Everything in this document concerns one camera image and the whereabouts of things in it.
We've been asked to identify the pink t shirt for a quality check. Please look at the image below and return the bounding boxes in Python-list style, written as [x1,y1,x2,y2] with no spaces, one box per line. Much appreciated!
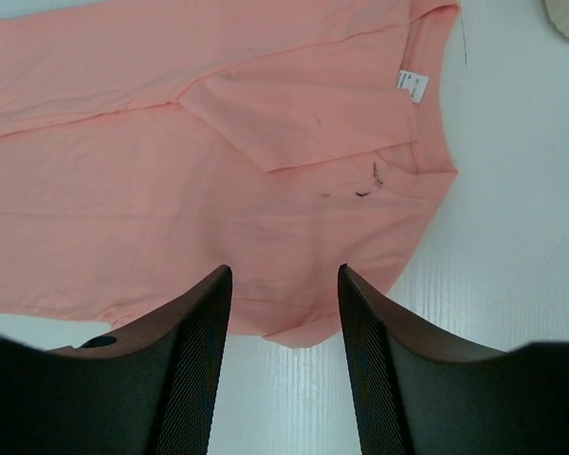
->
[0,1,459,347]

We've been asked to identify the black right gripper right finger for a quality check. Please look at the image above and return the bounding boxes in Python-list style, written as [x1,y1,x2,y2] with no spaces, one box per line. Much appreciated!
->
[338,265,569,454]

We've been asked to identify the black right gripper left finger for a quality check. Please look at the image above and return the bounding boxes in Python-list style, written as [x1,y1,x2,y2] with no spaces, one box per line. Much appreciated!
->
[0,265,232,454]

